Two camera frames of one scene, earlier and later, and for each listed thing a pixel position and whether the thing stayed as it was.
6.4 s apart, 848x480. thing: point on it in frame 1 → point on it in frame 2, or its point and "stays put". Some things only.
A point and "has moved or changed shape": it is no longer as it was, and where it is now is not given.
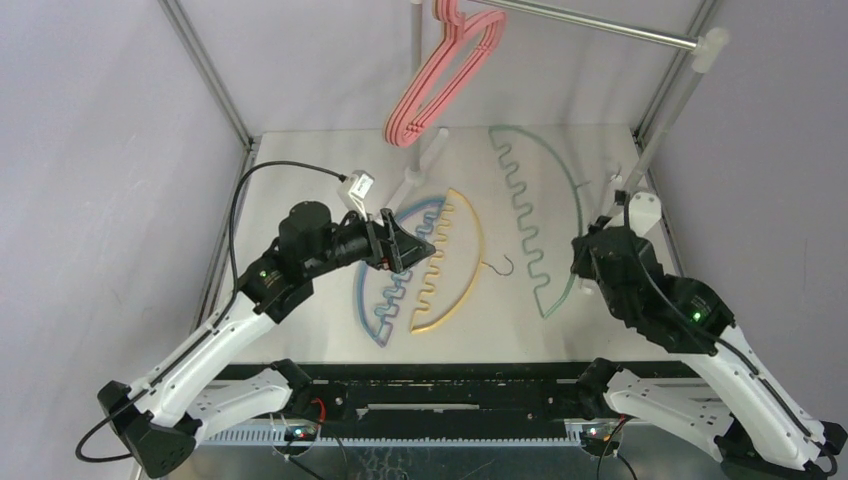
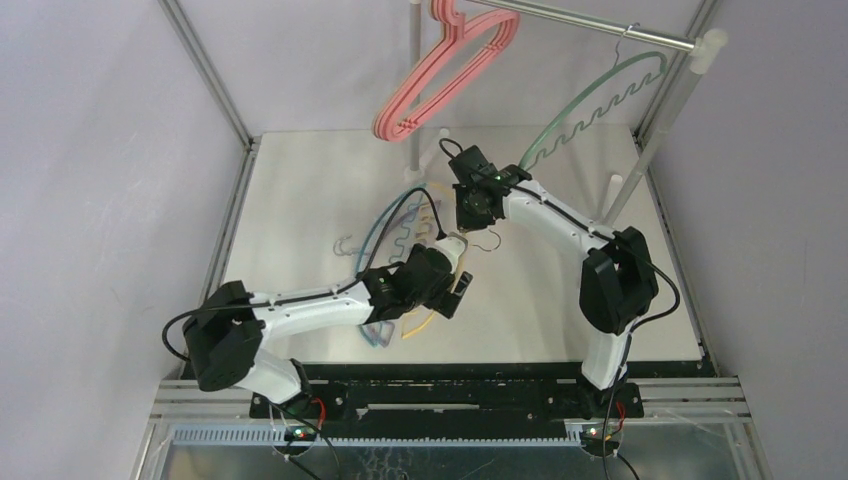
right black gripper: x=589 y=254 → x=473 y=214
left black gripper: x=406 y=250 → x=444 y=303
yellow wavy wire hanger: x=457 y=264 has moved or changed shape
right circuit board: x=595 y=442 stays put
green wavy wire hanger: x=553 y=206 → x=616 y=69
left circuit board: x=300 y=433 stays put
